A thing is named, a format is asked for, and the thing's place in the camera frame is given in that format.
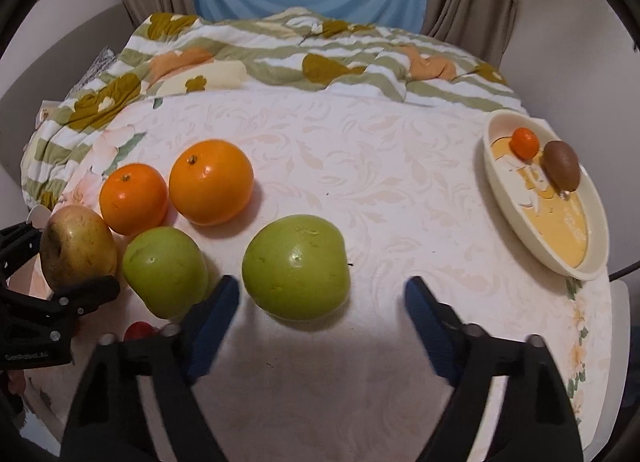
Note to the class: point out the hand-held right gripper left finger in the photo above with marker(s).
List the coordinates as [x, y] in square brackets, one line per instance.
[216, 324]

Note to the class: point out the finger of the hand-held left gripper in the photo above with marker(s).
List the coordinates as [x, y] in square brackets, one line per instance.
[20, 237]
[90, 292]

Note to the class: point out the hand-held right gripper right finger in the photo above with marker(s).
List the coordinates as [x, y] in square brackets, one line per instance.
[429, 332]

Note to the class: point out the yellow-brown pear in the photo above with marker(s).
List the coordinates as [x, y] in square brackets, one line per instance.
[77, 252]

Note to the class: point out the red tomato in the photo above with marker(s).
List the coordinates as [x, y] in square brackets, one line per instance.
[139, 331]

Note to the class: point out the large green apple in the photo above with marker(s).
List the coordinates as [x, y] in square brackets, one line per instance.
[295, 267]

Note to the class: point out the small orange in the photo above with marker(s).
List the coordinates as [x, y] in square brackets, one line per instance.
[133, 199]

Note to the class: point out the cream oval dish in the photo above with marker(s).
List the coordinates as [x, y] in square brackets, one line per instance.
[560, 232]

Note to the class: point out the small green apple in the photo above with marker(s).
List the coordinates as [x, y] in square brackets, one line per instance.
[165, 269]

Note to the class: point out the small white box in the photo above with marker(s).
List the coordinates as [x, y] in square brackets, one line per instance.
[45, 114]

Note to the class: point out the large orange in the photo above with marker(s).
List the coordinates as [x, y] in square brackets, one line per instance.
[211, 182]

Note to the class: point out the floral tablecloth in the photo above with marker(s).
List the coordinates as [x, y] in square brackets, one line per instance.
[375, 167]

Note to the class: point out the grey patterned cloth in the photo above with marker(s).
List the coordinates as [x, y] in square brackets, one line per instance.
[97, 67]

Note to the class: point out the white tray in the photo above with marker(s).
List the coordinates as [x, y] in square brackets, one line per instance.
[617, 342]

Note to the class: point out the tiny mandarin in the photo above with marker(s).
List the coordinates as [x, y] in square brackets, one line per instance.
[524, 143]

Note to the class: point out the brown kiwi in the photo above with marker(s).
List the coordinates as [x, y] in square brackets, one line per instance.
[561, 164]

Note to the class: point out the striped floral blanket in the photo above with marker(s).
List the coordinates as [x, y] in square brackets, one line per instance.
[350, 57]

